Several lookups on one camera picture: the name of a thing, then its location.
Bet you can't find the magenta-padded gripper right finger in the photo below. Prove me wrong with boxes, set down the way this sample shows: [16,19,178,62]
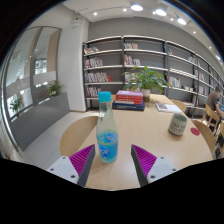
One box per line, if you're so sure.
[130,143,179,188]

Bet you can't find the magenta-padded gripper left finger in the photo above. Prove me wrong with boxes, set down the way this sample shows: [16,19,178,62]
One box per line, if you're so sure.
[46,143,97,188]

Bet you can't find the clear bottle with blue cap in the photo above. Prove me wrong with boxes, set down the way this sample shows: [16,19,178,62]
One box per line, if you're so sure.
[95,91,120,164]

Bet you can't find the grey-green patterned mug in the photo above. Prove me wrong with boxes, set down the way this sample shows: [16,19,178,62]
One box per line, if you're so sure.
[168,112,189,137]

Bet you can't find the long grey planter box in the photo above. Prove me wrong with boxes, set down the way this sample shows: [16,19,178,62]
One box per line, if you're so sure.
[9,92,71,151]

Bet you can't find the white book with printed cover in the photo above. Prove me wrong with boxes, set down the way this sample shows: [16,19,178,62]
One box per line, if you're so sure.
[155,102,184,114]

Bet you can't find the slatted wooden chair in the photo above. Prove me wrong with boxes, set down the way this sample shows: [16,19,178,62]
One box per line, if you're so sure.
[213,121,224,159]
[200,103,221,134]

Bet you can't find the thick navy blue book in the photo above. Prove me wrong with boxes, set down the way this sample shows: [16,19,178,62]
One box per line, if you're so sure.
[111,99,146,112]

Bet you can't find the green plant in planter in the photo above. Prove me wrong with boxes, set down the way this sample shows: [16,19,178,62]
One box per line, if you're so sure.
[44,80,66,98]
[9,97,25,116]

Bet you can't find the pink-covered red book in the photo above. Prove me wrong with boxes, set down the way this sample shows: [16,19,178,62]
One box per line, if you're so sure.
[115,89,144,101]

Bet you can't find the person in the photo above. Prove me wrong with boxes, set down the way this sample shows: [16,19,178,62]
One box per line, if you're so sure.
[205,85,224,118]

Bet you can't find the green potted plant white pot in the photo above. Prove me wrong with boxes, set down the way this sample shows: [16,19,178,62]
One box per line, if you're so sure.
[121,65,173,103]

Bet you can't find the dark metal bookshelf unit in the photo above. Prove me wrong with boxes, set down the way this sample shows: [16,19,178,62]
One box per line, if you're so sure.
[82,34,224,118]

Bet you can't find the ceiling lights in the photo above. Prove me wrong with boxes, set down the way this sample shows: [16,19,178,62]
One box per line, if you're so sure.
[92,3,223,61]

